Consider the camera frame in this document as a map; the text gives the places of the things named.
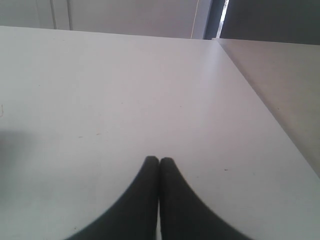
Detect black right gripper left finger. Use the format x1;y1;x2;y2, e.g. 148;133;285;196
69;156;160;240

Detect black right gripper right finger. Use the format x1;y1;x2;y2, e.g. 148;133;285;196
159;157;249;240

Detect white neighbouring table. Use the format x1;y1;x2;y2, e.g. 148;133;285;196
217;38;320;172

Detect white cabinet doors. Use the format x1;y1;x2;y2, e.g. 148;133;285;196
0;0;212;39

